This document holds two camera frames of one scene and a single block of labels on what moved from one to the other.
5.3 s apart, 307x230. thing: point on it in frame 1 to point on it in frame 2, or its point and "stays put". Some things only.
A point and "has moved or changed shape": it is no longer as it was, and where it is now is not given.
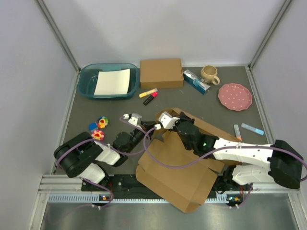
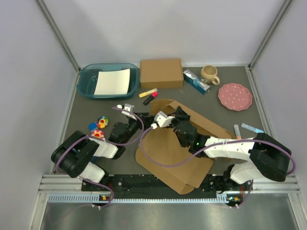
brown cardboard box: [186, 188] has moved or changed shape
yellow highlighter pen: [147, 93] stays put
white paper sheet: [113, 82] stays put
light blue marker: [257, 131] stays put
